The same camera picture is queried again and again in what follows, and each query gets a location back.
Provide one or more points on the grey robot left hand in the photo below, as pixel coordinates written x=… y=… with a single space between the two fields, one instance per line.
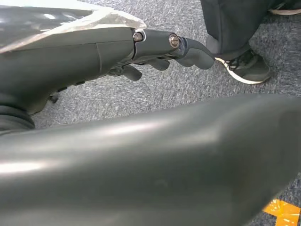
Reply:
x=59 y=62

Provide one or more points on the person's dark trouser leg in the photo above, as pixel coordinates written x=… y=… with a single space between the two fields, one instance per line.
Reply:
x=230 y=25

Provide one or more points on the dark shoe with white sole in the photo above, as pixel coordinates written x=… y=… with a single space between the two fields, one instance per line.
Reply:
x=285 y=11
x=249 y=67

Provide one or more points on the orange floor tape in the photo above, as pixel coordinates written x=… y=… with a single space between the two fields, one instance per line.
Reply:
x=283 y=213

